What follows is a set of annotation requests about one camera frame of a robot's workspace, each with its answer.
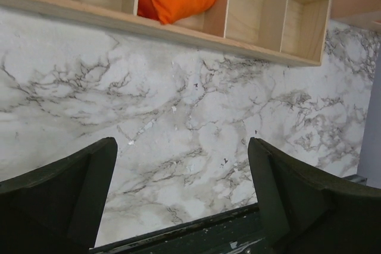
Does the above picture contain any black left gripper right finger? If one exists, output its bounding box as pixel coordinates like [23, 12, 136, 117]
[248, 138, 380, 253]

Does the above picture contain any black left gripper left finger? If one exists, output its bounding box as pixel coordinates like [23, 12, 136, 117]
[1, 137, 118, 253]

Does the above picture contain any wooden compartment tray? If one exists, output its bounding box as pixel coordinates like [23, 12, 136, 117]
[1, 0, 331, 66]

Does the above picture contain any aluminium extrusion rail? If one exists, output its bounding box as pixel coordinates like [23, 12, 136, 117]
[346, 174, 367, 185]

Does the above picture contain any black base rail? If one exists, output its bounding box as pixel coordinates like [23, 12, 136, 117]
[89, 203, 271, 254]

